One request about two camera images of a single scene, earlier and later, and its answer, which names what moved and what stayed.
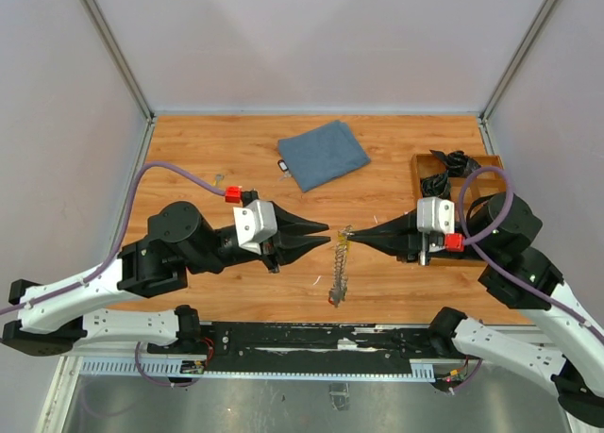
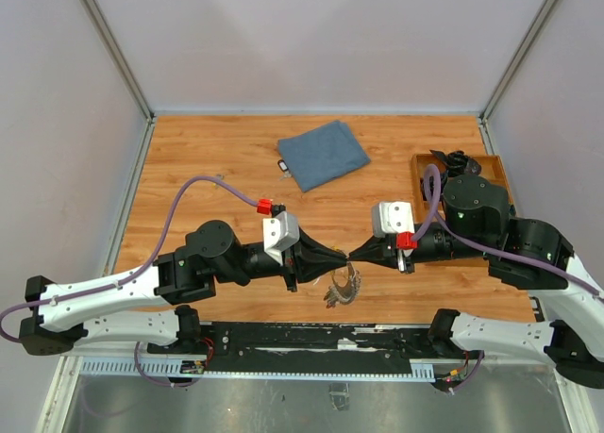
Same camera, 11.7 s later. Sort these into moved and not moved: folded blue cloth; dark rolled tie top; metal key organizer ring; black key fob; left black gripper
Moved: metal key organizer ring; left black gripper
Not moved: black key fob; dark rolled tie top; folded blue cloth
